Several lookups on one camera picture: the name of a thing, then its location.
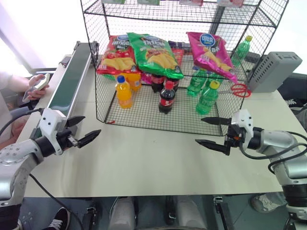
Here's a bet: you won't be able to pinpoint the grey rounded robot leg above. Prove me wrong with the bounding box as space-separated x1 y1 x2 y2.
107 196 136 230
176 195 208 230

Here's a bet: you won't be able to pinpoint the grey mesh shoe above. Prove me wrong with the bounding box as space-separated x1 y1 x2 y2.
251 192 287 214

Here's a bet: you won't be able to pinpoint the pink white snack box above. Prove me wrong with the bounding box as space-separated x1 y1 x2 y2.
216 0 243 9

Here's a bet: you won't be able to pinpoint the black laced shoe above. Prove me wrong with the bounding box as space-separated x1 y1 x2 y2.
286 97 307 111

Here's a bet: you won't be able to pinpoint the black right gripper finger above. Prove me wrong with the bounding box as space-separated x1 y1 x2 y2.
201 116 232 126
195 139 230 156

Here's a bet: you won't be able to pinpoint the green soda bottle yellow cap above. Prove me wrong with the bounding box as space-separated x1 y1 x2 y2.
195 80 220 115
206 71 224 87
230 35 254 68
186 69 208 97

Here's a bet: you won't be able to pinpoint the red chips bag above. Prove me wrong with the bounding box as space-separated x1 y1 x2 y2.
96 34 142 76

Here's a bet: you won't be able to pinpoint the green conveyor belt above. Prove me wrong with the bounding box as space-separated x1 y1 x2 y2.
33 41 99 136

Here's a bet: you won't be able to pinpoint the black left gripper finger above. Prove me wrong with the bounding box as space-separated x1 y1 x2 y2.
65 115 86 128
76 129 102 148

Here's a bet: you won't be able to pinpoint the black table leg bracket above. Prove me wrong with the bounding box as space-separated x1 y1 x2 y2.
213 195 231 230
84 207 97 230

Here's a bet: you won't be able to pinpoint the green chips bag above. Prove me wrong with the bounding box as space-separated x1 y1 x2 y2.
126 32 185 80

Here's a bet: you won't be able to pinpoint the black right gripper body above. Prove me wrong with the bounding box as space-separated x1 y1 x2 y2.
225 124 246 148

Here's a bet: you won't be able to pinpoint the purple snack packet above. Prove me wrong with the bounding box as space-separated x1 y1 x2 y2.
167 40 191 50

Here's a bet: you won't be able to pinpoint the person's bare hand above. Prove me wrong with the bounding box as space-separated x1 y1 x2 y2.
27 74 50 101

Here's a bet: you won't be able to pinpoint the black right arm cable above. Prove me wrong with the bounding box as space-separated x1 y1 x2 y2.
239 130 307 174

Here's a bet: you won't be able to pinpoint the red snack packet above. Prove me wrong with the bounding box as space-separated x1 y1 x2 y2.
172 47 186 66

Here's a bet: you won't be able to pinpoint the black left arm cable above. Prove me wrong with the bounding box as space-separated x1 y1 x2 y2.
0 108 84 230

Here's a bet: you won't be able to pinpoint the cola bottle red cap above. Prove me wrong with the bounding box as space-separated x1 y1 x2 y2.
158 80 177 115
151 73 166 94
165 76 181 93

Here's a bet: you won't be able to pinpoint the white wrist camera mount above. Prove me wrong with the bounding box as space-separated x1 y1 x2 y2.
230 109 255 149
38 108 68 155

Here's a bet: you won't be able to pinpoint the grey plastic box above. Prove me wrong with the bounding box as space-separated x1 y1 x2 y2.
248 51 304 94

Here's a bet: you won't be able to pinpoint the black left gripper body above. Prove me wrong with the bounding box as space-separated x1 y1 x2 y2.
56 128 80 151

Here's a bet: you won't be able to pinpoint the red handled scissors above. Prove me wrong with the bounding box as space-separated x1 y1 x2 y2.
231 82 252 98

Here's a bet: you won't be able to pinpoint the orange soda bottle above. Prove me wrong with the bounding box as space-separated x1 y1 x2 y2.
115 75 133 110
125 71 142 92

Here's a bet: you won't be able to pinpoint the black wire rack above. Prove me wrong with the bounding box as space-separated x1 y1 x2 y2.
80 0 290 138

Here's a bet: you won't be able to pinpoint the black and white sneaker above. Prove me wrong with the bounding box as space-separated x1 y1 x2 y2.
47 207 71 230

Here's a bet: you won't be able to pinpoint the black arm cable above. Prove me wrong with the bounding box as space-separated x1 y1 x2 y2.
239 130 307 174
0 108 84 230

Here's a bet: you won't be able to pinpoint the magenta chips bag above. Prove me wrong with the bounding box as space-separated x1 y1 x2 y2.
186 31 239 85

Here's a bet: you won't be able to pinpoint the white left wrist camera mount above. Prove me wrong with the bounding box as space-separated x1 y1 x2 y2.
38 108 68 155

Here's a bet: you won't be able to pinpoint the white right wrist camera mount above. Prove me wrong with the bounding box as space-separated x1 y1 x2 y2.
230 109 255 149

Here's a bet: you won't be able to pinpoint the white smartphone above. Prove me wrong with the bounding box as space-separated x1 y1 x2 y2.
22 73 51 104

